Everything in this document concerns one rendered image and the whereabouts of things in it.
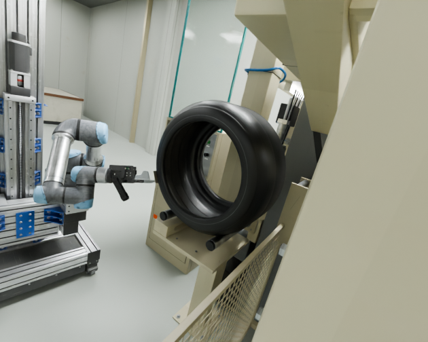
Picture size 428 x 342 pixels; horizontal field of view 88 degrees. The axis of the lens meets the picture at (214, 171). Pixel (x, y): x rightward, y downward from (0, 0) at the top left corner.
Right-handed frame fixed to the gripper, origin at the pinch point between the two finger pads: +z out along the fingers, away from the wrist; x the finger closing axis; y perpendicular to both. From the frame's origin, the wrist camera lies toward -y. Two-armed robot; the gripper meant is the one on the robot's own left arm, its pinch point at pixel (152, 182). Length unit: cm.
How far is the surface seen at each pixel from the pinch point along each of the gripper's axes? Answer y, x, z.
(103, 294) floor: -83, 63, -37
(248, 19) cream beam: 38, -64, 26
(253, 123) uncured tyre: 23, -33, 38
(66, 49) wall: 423, 686, -401
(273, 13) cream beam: 36, -69, 30
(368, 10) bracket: 30, -79, 42
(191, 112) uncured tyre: 29.2, -20.8, 16.0
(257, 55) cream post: 65, -7, 47
